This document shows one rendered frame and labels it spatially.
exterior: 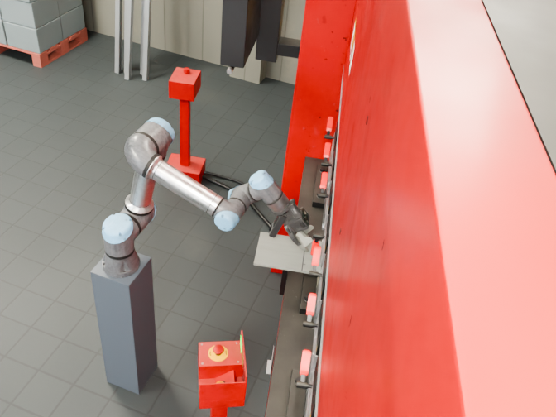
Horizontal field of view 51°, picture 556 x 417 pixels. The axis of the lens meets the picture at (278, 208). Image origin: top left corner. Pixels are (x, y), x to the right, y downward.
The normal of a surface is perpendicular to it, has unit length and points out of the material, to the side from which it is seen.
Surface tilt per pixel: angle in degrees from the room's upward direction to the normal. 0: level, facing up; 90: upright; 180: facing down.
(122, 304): 90
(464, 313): 0
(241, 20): 90
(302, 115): 90
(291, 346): 0
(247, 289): 0
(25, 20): 90
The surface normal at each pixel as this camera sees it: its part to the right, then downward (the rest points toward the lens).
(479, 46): 0.10, -0.76
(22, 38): -0.33, 0.58
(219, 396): 0.12, 0.65
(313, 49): -0.12, 0.62
